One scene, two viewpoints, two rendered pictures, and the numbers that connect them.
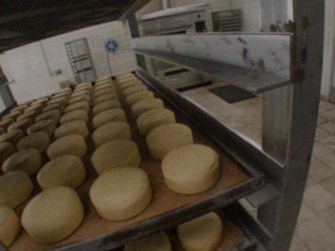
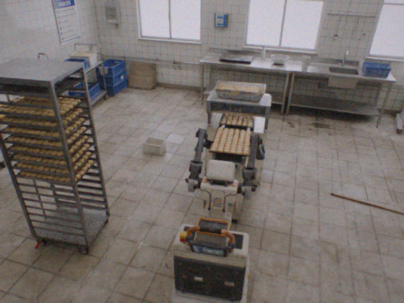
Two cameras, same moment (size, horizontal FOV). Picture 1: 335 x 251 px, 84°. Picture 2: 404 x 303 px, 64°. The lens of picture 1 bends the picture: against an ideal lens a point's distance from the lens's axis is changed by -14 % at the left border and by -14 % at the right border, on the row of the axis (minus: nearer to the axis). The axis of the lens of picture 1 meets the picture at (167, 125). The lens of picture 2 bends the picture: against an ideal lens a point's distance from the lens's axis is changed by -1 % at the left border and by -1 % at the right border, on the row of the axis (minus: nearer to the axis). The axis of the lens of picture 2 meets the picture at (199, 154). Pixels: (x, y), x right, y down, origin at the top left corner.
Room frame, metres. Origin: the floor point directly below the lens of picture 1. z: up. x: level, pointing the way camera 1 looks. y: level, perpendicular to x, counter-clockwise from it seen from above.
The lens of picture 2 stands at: (2.63, -1.56, 2.59)
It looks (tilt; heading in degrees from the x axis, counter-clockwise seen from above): 32 degrees down; 114
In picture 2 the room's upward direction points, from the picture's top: 1 degrees clockwise
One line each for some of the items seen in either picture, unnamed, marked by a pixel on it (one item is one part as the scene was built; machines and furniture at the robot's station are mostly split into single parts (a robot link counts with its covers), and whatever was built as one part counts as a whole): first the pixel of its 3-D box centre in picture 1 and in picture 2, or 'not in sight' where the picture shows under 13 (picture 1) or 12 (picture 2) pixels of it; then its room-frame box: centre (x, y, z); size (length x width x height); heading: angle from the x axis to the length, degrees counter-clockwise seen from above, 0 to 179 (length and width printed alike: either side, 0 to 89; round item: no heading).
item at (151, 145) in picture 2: not in sight; (154, 146); (0.24, 2.09, 0.08); 0.30 x 0.22 x 0.16; 6
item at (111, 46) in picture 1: (114, 58); not in sight; (5.87, 1.03, 1.10); 0.41 x 0.17 x 1.10; 98
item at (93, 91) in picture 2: not in sight; (84, 92); (-1.90, 3.01, 0.28); 0.56 x 0.38 x 0.20; 106
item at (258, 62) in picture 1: (147, 45); (23, 104); (0.42, 0.01, 1.59); 0.64 x 0.03 x 0.03; 13
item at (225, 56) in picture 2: not in sight; (237, 57); (0.70, 4.45, 0.93); 0.60 x 0.40 x 0.01; 9
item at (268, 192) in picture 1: (157, 89); (26, 114); (0.42, 0.01, 1.50); 0.64 x 0.03 x 0.03; 13
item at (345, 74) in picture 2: not in sight; (290, 79); (1.73, 4.62, 0.61); 3.40 x 0.70 x 1.22; 8
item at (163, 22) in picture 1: (176, 50); not in sight; (5.55, -0.61, 1.00); 1.56 x 1.20 x 2.01; 98
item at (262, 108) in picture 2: not in sight; (238, 111); (1.59, 1.88, 1.01); 0.72 x 0.33 x 0.34; 13
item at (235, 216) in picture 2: not in sight; (230, 173); (1.70, 1.39, 0.45); 0.70 x 0.34 x 0.90; 103
